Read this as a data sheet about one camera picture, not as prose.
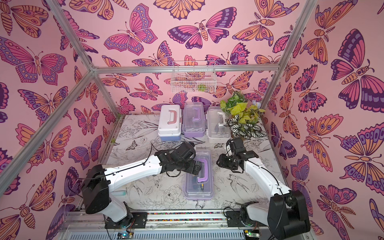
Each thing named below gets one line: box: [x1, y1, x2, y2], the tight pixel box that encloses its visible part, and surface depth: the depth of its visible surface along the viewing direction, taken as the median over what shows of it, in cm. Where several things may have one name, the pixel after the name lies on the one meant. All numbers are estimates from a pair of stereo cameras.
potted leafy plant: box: [220, 91, 267, 140], surface depth 87 cm
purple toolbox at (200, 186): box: [184, 149, 215, 201], surface depth 78 cm
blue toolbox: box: [158, 104, 182, 141], surface depth 102 cm
